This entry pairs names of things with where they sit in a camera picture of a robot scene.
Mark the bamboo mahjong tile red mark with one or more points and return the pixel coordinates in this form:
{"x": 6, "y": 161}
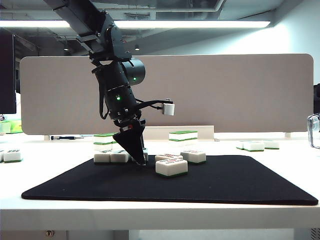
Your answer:
{"x": 272, "y": 145}

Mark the black box-shaped object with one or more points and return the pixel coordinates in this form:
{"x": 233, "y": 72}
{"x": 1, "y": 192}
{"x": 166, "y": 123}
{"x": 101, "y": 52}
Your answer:
{"x": 317, "y": 100}

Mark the green bamboo print mahjong tile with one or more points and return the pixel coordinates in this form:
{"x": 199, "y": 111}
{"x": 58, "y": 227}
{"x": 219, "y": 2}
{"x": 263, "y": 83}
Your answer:
{"x": 146, "y": 155}

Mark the grey vented box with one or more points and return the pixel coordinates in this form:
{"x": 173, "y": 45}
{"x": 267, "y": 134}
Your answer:
{"x": 315, "y": 235}

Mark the brown under-desk panel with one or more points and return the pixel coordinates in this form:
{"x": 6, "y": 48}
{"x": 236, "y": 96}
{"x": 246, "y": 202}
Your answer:
{"x": 25, "y": 236}

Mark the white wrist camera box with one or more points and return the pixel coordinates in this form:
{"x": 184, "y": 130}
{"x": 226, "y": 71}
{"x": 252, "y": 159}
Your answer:
{"x": 168, "y": 109}

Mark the white green-backed mahjong tile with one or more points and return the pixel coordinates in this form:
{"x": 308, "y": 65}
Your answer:
{"x": 101, "y": 147}
{"x": 190, "y": 136}
{"x": 115, "y": 147}
{"x": 119, "y": 157}
{"x": 176, "y": 137}
{"x": 1, "y": 156}
{"x": 176, "y": 143}
{"x": 12, "y": 156}
{"x": 102, "y": 138}
{"x": 190, "y": 143}
{"x": 172, "y": 157}

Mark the white divider foot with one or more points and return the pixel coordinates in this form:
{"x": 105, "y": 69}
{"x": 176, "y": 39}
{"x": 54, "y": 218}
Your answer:
{"x": 288, "y": 135}
{"x": 47, "y": 137}

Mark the five bamboo mahjong tile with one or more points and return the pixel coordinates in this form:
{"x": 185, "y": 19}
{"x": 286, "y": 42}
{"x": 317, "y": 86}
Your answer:
{"x": 171, "y": 168}
{"x": 193, "y": 157}

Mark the white green carton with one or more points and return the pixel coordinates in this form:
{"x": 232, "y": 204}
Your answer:
{"x": 5, "y": 128}

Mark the clear faceted plastic mug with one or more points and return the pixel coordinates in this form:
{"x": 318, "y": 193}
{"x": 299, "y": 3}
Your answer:
{"x": 313, "y": 140}

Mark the black curved camera bracket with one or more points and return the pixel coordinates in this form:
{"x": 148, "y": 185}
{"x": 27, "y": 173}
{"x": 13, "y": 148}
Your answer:
{"x": 152, "y": 101}

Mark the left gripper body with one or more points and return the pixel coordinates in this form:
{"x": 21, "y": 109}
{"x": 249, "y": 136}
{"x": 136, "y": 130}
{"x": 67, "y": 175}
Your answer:
{"x": 127, "y": 122}

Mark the black computer monitor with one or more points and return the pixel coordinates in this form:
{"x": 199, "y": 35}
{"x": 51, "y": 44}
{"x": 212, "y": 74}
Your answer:
{"x": 7, "y": 75}

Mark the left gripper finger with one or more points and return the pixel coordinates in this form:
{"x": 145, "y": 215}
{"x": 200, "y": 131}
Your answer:
{"x": 143, "y": 135}
{"x": 132, "y": 145}

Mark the round ceiling spot lamp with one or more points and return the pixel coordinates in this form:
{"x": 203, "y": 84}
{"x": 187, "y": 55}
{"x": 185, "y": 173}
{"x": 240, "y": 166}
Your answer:
{"x": 66, "y": 48}
{"x": 137, "y": 47}

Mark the beige desk divider panel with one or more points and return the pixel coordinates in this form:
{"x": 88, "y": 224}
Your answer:
{"x": 250, "y": 95}

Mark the black rectangular desk mat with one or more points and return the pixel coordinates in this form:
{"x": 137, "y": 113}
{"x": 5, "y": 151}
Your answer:
{"x": 150, "y": 187}

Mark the dark bamboo print mahjong tile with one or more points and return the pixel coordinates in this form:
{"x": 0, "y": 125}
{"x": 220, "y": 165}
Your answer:
{"x": 240, "y": 145}
{"x": 253, "y": 147}

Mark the bird print mahjong tile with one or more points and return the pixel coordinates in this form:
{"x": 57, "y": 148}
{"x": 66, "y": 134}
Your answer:
{"x": 102, "y": 158}

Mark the round metal bolt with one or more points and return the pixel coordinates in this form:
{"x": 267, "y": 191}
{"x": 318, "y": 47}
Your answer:
{"x": 49, "y": 233}

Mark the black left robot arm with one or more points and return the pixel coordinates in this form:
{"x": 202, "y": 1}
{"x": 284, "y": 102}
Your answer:
{"x": 115, "y": 82}

